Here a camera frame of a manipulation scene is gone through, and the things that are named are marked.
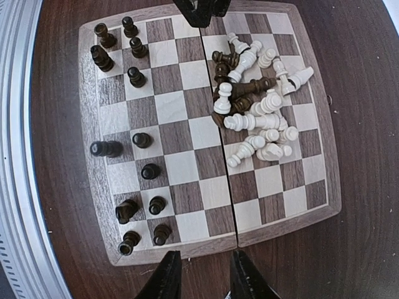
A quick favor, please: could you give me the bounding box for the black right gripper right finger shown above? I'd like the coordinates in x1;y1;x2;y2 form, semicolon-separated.
230;250;280;299

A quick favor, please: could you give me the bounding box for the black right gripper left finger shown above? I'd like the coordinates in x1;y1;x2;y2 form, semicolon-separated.
135;251;182;299

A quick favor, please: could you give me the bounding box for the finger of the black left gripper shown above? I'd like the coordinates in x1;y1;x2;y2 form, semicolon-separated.
173;0;214;28
211;0;231;17

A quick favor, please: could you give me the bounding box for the dark pawn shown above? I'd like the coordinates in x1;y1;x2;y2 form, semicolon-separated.
141;163;161;180
132;132;153;149
127;67;146;88
129;37;148;59
148;196;166;215
118;230;141;256
153;224;171;246

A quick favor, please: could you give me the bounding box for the dark piece back row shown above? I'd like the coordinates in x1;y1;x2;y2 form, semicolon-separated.
122;16;138;38

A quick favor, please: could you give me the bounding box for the dark rook corner piece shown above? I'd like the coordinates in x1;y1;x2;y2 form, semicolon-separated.
94;22;117;49

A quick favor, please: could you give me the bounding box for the dark tall king piece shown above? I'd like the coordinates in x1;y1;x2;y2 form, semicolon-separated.
89;141;123;158

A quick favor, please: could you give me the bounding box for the dark chess knight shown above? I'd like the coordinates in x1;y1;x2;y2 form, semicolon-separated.
115;199;140;224

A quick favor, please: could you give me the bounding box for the white chess king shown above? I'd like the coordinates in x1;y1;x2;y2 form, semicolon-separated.
281;67;314;96

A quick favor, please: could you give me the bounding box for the white chess queen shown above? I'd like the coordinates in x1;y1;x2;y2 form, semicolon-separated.
223;113;289;131

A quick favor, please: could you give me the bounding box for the wooden chess board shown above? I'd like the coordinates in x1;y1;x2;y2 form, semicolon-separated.
78;1;342;266

